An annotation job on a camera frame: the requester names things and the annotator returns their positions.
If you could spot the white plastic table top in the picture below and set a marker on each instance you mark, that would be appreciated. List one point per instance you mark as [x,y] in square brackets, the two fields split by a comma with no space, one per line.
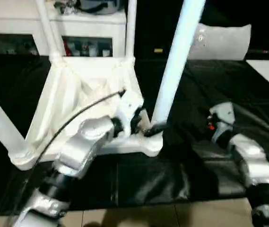
[87,75]

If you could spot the white plastic table leg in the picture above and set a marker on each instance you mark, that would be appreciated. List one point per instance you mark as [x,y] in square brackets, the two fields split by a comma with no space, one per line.
[49,33]
[2,123]
[131,28]
[177,56]

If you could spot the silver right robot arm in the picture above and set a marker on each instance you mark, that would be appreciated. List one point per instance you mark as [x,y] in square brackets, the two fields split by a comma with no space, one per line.
[252,161]

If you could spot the small yellow tag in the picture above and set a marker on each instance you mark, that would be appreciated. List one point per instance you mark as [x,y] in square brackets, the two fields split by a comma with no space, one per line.
[158,50]

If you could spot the grey pillow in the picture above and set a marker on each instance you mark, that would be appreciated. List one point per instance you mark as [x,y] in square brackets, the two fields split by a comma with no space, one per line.
[224,42]

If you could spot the white cabinet with glass doors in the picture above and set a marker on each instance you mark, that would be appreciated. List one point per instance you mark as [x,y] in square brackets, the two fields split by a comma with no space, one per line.
[91,26]

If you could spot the grey black bag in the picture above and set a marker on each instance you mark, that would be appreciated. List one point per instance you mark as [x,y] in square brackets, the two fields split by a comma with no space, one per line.
[91,5]

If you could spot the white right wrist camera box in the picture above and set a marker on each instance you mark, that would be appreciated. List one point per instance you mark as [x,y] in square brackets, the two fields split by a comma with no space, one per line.
[221,118]

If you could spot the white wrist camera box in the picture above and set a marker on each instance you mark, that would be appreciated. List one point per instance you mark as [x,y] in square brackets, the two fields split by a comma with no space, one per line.
[221,118]
[129,106]

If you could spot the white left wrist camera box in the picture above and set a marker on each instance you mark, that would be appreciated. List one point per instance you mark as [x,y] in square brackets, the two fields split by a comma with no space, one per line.
[129,106]

